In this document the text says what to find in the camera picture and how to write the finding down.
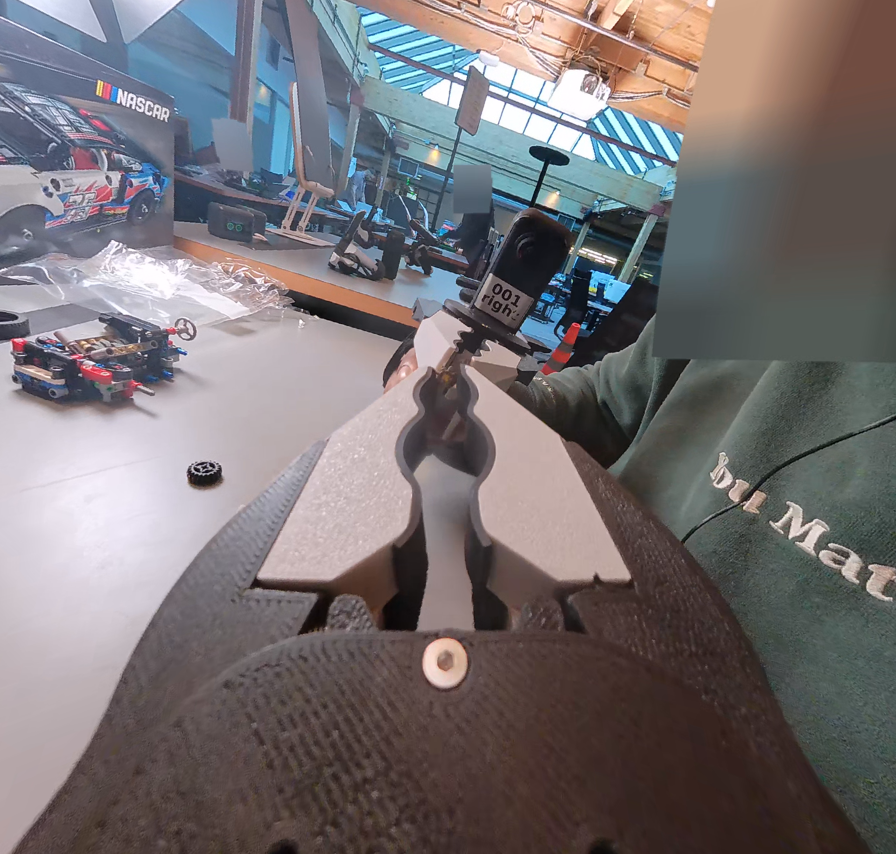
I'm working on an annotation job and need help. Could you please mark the black round floor stand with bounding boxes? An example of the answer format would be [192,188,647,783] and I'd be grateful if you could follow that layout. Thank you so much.
[528,145,573,213]

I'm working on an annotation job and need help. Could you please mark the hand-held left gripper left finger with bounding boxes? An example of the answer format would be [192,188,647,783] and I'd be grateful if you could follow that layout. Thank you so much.
[255,370,436,629]

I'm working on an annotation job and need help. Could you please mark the black device green rings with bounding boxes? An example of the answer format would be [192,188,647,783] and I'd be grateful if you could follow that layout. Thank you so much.
[207,201,268,244]

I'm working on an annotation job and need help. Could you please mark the clear plastic wrapper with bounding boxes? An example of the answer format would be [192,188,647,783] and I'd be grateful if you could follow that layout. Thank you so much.
[0,238,294,325]

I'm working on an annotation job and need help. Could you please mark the white ceiling projector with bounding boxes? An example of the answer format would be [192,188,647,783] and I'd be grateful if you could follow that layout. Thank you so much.
[548,65,611,118]

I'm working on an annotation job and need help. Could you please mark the wooden tablet stand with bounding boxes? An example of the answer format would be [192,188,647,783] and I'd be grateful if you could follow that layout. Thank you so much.
[268,0,338,248]

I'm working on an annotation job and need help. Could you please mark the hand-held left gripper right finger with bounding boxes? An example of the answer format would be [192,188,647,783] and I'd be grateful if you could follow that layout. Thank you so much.
[457,370,632,625]

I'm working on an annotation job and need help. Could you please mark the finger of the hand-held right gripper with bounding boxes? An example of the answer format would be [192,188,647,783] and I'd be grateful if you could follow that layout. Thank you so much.
[466,345,534,395]
[412,314,464,389]

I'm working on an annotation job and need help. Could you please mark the person's right hand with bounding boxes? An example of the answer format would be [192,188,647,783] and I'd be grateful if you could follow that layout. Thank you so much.
[382,345,421,398]

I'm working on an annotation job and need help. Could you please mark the person's right forearm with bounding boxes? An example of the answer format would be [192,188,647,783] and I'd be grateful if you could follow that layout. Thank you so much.
[507,315,662,470]

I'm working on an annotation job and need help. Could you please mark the lego set box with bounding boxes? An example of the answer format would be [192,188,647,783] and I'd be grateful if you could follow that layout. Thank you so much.
[0,18,177,262]

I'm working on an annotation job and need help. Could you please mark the sign on pole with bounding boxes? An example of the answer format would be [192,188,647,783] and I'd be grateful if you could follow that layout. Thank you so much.
[437,65,491,222]

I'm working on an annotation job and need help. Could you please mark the wooden edged table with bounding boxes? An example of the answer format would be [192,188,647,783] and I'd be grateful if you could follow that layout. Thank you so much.
[174,221,464,342]

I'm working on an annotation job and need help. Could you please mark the lego car chassis assembly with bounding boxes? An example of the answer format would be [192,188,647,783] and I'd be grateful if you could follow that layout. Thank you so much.
[10,311,198,405]

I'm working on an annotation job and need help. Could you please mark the orange traffic cone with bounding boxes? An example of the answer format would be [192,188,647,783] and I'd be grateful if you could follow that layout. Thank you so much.
[537,321,582,378]

